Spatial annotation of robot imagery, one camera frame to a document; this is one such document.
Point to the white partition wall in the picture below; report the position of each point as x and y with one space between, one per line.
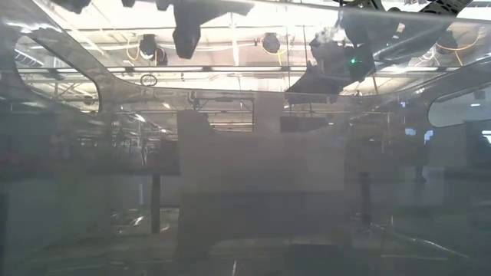
264 161

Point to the long ceiling light bar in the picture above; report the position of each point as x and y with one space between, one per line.
245 69

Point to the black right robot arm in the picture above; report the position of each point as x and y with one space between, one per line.
403 32

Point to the black round ceiling lamp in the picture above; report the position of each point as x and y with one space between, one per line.
147 46
271 42

